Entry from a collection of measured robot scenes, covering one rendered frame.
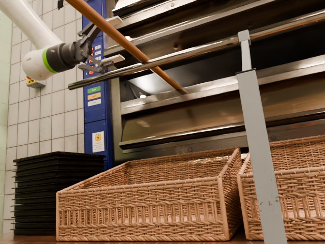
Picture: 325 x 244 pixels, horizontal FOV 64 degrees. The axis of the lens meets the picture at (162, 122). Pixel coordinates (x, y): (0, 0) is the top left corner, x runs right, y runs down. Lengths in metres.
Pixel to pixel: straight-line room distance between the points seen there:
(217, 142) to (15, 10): 0.97
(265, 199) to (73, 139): 1.24
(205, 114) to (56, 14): 1.27
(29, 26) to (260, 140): 0.94
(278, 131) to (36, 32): 1.04
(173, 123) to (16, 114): 1.14
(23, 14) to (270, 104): 1.05
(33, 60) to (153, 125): 0.62
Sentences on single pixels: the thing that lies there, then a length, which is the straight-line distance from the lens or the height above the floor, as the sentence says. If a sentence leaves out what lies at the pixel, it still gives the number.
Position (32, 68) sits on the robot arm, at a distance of 1.04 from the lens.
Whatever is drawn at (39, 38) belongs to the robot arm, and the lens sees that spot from 1.17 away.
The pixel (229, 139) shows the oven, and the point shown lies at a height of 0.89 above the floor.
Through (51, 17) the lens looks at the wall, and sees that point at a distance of 2.07.
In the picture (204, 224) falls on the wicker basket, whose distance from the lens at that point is 0.72.
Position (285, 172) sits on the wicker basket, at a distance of 0.68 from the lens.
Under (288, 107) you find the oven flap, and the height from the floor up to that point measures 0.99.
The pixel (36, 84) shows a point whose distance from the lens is 1.87.
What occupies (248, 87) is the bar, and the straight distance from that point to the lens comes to 0.60.
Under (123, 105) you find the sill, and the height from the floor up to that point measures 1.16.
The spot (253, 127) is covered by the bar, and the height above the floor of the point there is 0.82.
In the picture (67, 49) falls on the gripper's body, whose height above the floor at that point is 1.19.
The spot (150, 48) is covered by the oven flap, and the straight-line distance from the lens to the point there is 1.34.
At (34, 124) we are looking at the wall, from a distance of 1.87.
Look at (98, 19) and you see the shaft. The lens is 0.79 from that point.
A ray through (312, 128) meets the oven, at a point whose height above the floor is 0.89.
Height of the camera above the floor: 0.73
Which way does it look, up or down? 13 degrees up
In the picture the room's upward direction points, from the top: 5 degrees counter-clockwise
